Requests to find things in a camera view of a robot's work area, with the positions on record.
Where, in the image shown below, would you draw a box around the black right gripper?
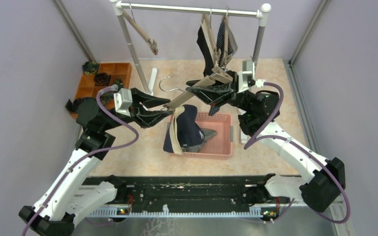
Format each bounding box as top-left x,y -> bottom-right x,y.
187,70 -> 254,113

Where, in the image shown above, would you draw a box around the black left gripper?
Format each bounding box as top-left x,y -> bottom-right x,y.
101,87 -> 174,131

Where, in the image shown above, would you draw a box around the beige clip hanger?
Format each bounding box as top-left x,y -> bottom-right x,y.
218,8 -> 239,67
123,10 -> 158,55
163,66 -> 235,110
201,13 -> 220,66

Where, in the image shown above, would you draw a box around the navy blue underwear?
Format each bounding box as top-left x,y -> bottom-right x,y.
163,104 -> 205,154

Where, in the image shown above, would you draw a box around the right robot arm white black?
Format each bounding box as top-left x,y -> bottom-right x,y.
186,80 -> 350,213

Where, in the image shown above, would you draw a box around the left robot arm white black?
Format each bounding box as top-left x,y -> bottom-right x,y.
19,85 -> 171,236

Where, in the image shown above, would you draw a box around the black underwear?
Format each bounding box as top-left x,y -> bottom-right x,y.
196,26 -> 215,76

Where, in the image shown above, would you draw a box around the orange wooden divider tray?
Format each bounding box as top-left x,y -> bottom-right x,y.
70,62 -> 132,119

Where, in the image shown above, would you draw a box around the pink plastic basket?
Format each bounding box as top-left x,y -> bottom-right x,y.
166,111 -> 233,160

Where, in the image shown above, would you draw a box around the green patterned rolled cloth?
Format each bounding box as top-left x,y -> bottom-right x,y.
82,61 -> 99,75

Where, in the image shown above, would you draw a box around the black rolled cloth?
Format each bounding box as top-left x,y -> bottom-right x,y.
65,98 -> 85,113

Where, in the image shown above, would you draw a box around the white metal clothes rack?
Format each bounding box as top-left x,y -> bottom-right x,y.
110,0 -> 272,95

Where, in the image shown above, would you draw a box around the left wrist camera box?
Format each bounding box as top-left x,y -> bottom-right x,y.
113,88 -> 133,117

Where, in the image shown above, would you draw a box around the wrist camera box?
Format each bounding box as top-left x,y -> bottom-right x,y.
237,59 -> 265,93
113,88 -> 133,117

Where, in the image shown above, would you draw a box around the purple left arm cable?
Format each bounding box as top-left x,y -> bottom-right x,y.
21,85 -> 140,236

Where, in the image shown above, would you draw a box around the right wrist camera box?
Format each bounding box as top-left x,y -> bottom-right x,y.
237,59 -> 265,93

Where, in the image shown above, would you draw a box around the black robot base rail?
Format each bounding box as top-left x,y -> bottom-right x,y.
84,174 -> 291,217

